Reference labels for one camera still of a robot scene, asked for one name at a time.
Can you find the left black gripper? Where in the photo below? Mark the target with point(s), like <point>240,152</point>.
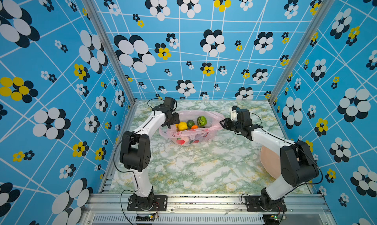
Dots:
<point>176,119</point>

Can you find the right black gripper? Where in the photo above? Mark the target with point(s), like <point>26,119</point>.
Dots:
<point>226,122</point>

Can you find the pink plastic bag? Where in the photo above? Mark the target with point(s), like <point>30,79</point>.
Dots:
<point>194,136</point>

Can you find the pink wavy plate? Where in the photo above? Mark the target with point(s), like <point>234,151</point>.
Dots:
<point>271,162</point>

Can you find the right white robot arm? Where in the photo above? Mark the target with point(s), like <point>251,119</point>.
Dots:
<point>290,163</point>

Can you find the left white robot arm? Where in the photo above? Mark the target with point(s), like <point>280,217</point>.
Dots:
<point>135,150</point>

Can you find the yellow lemon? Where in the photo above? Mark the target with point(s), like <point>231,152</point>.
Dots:
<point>182,126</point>

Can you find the green kiwi fruit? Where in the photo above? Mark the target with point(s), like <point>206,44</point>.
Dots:
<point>201,121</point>

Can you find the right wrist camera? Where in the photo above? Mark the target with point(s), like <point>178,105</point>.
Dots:
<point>233,112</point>

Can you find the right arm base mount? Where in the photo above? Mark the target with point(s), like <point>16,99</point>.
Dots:
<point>263,204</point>

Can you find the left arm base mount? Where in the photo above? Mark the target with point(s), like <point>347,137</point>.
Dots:
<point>153,203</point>

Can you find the aluminium front rail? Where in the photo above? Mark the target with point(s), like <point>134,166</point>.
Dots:
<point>202,209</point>

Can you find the left corner aluminium post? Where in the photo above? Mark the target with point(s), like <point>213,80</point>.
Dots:
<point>100,29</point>

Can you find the corner aluminium post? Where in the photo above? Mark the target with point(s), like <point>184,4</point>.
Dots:
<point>100,29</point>
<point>302,45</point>

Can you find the right corner aluminium post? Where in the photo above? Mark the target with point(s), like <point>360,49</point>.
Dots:
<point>302,45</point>

